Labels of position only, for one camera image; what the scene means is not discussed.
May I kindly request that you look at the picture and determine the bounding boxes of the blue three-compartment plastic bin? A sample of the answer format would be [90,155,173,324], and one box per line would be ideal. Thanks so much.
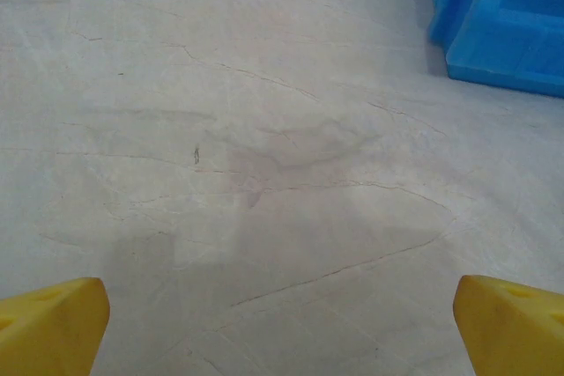
[427,0,564,99]

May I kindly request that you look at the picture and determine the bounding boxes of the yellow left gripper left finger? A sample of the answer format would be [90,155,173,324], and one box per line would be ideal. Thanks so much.
[0,276,111,376]

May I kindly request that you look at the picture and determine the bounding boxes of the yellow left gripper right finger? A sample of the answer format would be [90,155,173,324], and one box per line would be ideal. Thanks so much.
[453,274,564,376]

